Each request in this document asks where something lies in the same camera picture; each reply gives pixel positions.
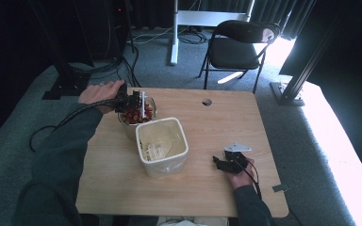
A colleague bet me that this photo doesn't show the black metal stand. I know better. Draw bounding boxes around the black metal stand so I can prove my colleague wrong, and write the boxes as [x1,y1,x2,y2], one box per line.
[27,0,92,101]
[269,18,338,107]

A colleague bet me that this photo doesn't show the grey tape strip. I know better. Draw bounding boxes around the grey tape strip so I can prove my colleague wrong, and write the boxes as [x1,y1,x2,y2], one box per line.
[271,184,290,193]

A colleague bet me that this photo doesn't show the person's right hand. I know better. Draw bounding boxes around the person's right hand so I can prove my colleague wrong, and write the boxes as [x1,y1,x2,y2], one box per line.
[225,157,257,190]

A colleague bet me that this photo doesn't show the white square bin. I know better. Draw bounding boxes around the white square bin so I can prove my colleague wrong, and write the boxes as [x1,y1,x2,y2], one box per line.
[135,116,190,179]

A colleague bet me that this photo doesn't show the hand-held gripper cable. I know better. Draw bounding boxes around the hand-held gripper cable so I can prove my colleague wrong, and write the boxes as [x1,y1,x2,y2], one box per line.
[240,159,263,200]
[55,98,121,130]

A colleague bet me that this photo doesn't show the person's white clothing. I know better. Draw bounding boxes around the person's white clothing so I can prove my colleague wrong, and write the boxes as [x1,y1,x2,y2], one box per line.
[156,216,230,226]

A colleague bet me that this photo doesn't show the right hand-held gripper cable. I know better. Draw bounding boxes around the right hand-held gripper cable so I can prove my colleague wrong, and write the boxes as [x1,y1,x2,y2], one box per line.
[240,159,263,200]

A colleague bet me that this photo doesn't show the bundle of black floor cables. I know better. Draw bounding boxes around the bundle of black floor cables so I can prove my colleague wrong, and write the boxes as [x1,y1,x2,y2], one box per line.
[69,43,143,89]

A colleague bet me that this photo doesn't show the person's left hand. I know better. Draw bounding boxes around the person's left hand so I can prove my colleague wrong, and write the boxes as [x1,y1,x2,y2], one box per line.
[77,79,126,115]

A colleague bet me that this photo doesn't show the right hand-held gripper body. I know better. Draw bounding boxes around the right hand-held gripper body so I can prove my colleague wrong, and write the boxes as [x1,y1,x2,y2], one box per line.
[223,142,253,175]

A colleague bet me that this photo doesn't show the glass jar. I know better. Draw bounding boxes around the glass jar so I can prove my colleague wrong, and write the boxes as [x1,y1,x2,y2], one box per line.
[117,95,157,141]

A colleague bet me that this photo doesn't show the black folding chair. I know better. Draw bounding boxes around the black folding chair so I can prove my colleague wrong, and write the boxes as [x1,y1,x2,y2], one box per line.
[197,20,282,94]

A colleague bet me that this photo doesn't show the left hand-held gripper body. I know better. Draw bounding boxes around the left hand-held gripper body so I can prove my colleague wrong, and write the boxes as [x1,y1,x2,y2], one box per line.
[114,82,147,120]

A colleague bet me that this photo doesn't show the printed scraps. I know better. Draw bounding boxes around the printed scraps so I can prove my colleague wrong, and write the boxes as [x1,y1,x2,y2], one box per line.
[140,140,164,162]

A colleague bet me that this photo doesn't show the white desk frame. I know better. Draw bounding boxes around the white desk frame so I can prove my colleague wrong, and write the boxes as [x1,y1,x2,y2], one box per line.
[169,0,256,66]

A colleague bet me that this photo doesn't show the left hand-held gripper cable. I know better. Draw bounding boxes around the left hand-held gripper cable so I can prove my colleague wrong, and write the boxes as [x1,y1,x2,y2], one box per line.
[55,98,121,130]

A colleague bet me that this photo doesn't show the white floor cables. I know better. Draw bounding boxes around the white floor cables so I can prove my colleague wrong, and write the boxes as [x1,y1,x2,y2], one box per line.
[127,25,209,45]

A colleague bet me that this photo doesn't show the black looped floor cable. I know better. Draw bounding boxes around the black looped floor cable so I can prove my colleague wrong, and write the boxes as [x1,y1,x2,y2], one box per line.
[28,124,58,153]

